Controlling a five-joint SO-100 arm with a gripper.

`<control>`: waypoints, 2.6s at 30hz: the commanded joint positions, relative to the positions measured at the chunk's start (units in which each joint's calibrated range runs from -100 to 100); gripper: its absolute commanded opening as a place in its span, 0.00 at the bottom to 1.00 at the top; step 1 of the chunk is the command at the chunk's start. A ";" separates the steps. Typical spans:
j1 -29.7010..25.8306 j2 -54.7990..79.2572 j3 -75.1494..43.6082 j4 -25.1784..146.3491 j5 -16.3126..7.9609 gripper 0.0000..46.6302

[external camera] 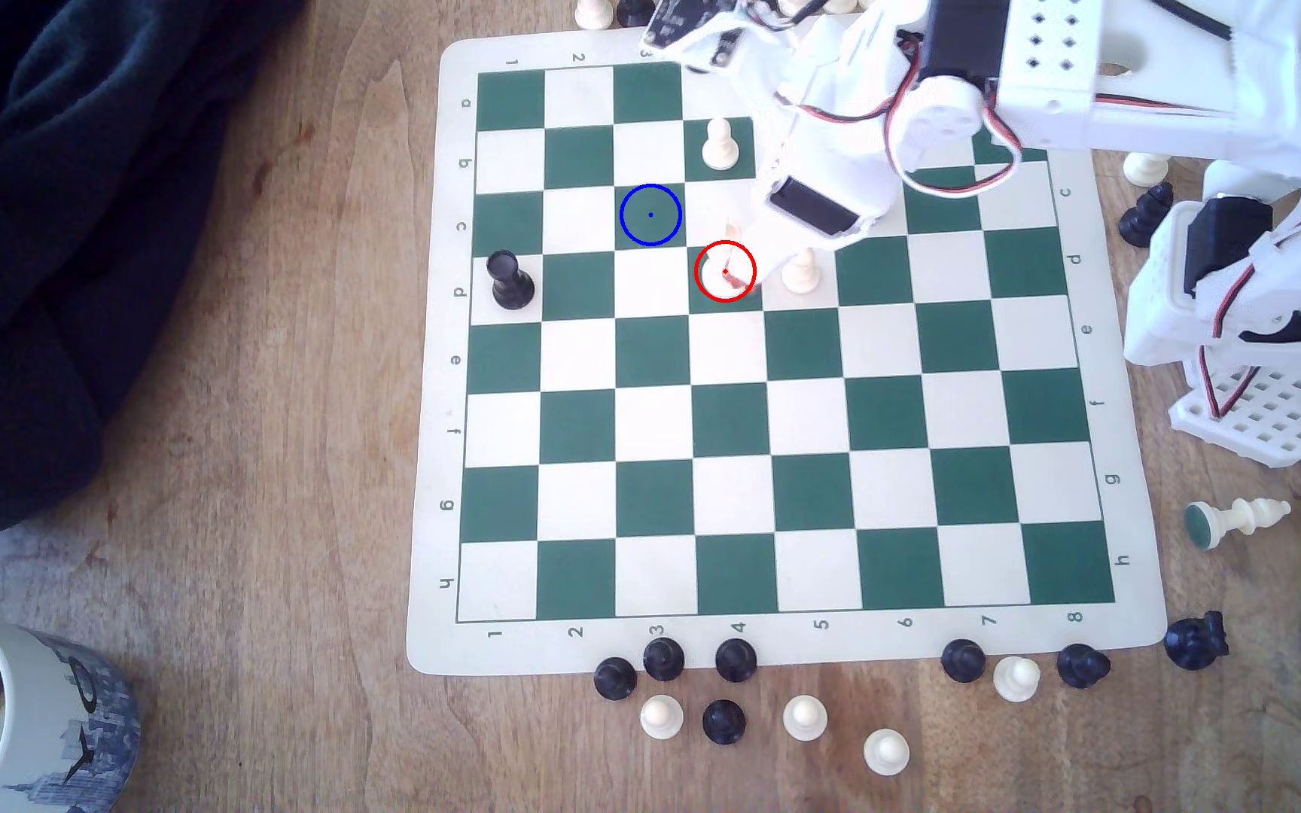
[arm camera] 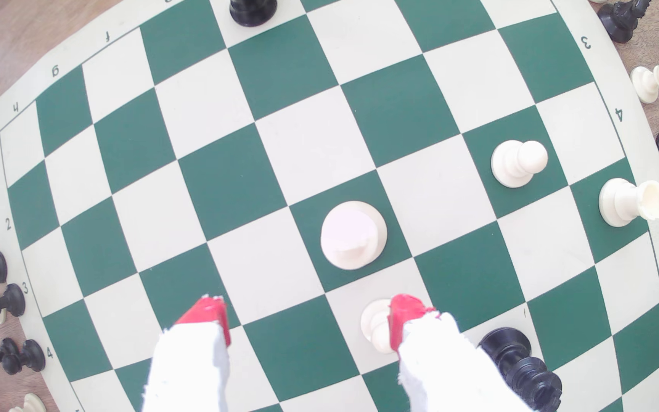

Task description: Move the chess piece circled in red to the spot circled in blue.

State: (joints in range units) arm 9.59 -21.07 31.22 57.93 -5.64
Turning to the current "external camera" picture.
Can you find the green white chess board mat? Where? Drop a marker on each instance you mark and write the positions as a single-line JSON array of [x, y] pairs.
[[730, 418]]

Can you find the gripper camera circuit board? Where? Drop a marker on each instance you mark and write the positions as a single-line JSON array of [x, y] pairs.
[[696, 34]]

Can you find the printed ceramic coffee mug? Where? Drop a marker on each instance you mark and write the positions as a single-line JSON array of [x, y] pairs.
[[18, 723]]

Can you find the white chess pawn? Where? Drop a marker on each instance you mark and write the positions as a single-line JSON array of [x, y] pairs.
[[801, 273], [804, 718], [661, 717], [721, 147], [885, 752], [1016, 679]]

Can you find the white chess queen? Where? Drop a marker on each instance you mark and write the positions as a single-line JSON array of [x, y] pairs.
[[1238, 519]]

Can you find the black chess rook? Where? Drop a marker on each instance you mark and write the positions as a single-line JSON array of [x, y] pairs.
[[510, 282]]

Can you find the white chess piece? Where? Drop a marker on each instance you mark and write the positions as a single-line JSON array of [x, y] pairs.
[[795, 7], [843, 6], [1145, 168]]

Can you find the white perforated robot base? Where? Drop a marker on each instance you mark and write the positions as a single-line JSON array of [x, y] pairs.
[[1266, 418]]

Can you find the dark fabric garment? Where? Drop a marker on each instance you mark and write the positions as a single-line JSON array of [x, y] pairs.
[[52, 226]]

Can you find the black chess pawn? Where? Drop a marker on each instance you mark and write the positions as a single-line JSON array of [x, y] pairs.
[[1082, 666], [735, 659], [663, 658], [614, 679], [724, 723], [962, 661]]

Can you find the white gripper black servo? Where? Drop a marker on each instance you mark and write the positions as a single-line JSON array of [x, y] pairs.
[[816, 207]]

